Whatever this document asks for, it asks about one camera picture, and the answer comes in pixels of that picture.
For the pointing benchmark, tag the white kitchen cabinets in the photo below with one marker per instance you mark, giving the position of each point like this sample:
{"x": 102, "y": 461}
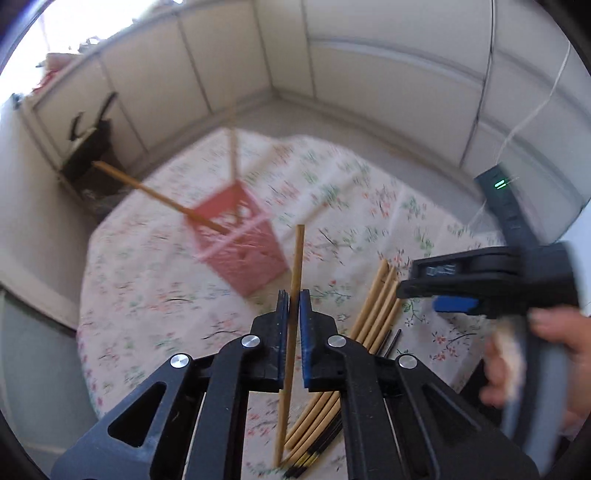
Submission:
{"x": 369, "y": 69}

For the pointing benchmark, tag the person's right hand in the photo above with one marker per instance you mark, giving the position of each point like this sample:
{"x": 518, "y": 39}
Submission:
{"x": 572, "y": 332}

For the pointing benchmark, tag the pink plastic utensil basket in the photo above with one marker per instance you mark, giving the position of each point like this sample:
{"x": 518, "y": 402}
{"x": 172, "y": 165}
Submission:
{"x": 240, "y": 249}

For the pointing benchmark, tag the floral tablecloth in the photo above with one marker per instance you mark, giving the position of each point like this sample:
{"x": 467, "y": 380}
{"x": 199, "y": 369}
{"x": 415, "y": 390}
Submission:
{"x": 152, "y": 314}

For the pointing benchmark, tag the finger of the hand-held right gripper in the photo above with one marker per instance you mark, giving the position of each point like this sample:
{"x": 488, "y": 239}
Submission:
{"x": 438, "y": 277}
{"x": 455, "y": 304}

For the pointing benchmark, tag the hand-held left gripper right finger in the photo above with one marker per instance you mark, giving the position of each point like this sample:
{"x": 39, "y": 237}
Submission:
{"x": 305, "y": 341}

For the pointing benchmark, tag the brown wok stand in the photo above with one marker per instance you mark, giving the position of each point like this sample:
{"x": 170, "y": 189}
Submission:
{"x": 87, "y": 157}

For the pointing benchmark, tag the black wok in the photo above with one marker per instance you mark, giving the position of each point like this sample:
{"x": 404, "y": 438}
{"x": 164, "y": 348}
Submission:
{"x": 94, "y": 115}

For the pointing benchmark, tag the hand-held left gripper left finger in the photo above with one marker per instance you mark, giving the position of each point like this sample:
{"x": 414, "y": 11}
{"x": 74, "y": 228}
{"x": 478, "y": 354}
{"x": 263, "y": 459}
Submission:
{"x": 281, "y": 341}

